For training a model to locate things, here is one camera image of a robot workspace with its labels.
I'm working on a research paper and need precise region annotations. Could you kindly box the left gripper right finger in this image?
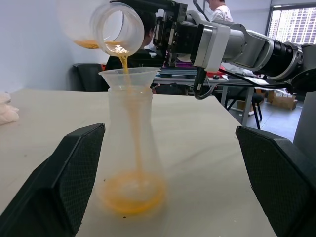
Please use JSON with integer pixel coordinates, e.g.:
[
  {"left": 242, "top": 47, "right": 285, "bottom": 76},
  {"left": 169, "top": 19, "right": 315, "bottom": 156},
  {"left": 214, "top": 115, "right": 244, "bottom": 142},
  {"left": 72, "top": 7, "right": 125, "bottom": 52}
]
[{"left": 235, "top": 125, "right": 316, "bottom": 237}]

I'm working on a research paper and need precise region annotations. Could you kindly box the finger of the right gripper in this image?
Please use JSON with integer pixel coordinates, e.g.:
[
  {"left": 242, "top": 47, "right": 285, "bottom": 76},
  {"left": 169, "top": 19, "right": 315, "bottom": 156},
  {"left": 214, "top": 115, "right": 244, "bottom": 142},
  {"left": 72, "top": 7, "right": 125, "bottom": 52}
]
[{"left": 109, "top": 0, "right": 176, "bottom": 10}]

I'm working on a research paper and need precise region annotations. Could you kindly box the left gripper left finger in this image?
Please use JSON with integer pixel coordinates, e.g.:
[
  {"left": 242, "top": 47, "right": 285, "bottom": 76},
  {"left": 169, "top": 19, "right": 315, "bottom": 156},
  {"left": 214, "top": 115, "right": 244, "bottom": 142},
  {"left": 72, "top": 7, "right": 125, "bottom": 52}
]
[{"left": 0, "top": 123, "right": 107, "bottom": 237}]

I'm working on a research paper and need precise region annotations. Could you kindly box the flask with orange liquid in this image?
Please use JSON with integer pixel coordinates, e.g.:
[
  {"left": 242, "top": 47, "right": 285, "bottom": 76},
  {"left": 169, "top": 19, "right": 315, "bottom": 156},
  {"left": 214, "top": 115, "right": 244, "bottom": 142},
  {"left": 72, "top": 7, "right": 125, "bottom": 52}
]
[{"left": 57, "top": 0, "right": 145, "bottom": 58}]

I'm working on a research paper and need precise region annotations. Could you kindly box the translucent plastic flask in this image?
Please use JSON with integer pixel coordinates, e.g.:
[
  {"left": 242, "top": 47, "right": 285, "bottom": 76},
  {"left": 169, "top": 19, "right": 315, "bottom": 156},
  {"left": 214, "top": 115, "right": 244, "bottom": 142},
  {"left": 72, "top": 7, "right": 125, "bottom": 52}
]
[{"left": 97, "top": 86, "right": 167, "bottom": 218}]

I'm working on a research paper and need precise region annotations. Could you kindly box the person in black clothes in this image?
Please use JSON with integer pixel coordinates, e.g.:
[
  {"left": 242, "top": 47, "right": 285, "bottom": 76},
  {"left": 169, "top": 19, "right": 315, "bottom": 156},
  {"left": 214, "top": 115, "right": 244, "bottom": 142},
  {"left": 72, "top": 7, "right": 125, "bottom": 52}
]
[{"left": 106, "top": 9, "right": 165, "bottom": 73}]

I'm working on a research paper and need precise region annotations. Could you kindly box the person in white shirt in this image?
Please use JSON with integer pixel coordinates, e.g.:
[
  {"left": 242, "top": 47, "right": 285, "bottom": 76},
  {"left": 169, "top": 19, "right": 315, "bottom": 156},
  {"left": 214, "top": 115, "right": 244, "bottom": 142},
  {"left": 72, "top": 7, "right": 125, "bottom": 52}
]
[{"left": 208, "top": 0, "right": 234, "bottom": 23}]

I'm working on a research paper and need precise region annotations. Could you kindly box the translucent plastic funnel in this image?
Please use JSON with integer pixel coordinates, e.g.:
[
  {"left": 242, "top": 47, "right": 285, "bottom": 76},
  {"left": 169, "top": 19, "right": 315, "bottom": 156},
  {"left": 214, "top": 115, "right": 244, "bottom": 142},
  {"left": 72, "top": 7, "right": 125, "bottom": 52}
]
[{"left": 98, "top": 67, "right": 161, "bottom": 95}]

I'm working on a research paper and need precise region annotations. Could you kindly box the cardboard box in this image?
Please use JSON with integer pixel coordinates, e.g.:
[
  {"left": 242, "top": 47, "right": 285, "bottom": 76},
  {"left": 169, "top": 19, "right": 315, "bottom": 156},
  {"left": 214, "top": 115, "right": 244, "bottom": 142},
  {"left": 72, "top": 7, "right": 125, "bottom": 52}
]
[{"left": 267, "top": 89, "right": 298, "bottom": 111}]

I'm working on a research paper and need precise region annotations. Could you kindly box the grey office desk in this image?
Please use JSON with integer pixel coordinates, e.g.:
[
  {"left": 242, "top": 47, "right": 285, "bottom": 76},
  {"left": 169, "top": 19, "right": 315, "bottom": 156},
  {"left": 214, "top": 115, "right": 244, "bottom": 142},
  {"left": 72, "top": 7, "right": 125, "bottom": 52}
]
[{"left": 152, "top": 68, "right": 263, "bottom": 125}]

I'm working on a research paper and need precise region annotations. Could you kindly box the black chair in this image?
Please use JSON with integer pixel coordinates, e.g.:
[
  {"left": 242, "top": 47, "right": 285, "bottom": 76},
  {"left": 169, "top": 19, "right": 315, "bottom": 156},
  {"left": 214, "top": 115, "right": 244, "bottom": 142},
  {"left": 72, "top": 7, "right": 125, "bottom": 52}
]
[{"left": 72, "top": 63, "right": 111, "bottom": 93}]

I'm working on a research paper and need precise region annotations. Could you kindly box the window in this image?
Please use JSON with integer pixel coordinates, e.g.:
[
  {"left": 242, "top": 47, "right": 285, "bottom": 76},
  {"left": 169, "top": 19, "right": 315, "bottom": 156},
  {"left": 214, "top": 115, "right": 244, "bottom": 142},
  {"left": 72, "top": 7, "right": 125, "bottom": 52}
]
[{"left": 266, "top": 0, "right": 316, "bottom": 46}]

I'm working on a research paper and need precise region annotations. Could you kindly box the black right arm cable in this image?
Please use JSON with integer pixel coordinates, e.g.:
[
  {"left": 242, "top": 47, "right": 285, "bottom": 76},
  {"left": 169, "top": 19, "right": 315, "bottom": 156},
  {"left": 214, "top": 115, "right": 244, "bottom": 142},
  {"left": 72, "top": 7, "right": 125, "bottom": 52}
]
[{"left": 193, "top": 66, "right": 294, "bottom": 100}]

